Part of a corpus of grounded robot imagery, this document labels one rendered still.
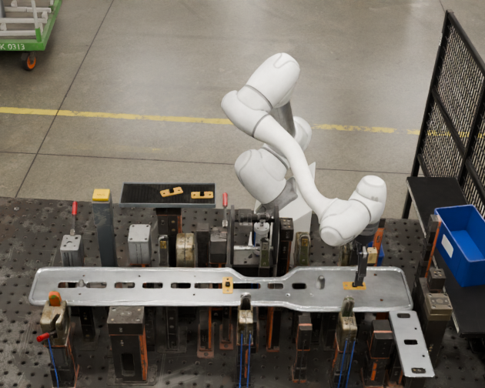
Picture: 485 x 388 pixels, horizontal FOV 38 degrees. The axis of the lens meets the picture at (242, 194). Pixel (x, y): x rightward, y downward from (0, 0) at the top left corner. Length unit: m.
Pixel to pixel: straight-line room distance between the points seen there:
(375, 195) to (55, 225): 1.66
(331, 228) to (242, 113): 0.57
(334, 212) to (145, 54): 4.34
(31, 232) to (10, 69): 3.09
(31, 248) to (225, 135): 2.31
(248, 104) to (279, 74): 0.16
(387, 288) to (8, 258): 1.64
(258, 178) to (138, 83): 3.01
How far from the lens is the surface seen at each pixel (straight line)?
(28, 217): 3.48
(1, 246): 3.35
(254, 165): 3.05
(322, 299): 2.60
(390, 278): 2.73
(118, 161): 5.00
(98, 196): 2.79
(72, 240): 2.76
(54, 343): 2.55
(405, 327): 2.57
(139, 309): 2.51
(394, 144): 5.32
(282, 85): 2.56
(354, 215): 2.26
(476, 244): 2.91
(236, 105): 2.54
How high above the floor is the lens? 2.85
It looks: 38 degrees down
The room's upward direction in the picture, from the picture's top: 2 degrees clockwise
